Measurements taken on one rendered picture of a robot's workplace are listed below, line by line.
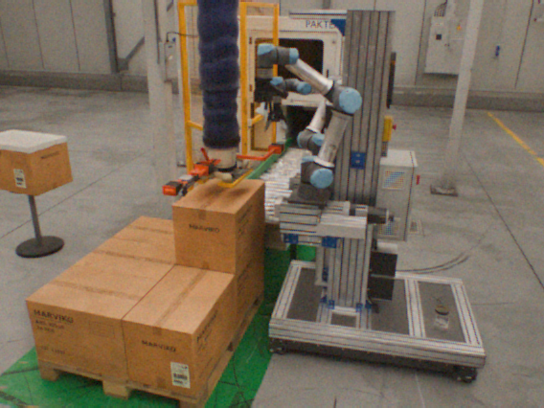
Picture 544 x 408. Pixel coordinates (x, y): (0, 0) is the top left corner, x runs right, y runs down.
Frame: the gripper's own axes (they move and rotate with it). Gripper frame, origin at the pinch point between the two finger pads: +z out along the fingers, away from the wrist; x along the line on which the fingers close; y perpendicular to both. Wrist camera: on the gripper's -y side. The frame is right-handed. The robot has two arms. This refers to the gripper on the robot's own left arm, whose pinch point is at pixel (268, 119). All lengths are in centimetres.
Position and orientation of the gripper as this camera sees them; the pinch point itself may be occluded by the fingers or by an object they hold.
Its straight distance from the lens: 238.0
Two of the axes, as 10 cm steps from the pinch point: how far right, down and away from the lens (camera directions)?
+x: -2.1, 3.7, -9.1
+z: -0.1, 9.3, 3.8
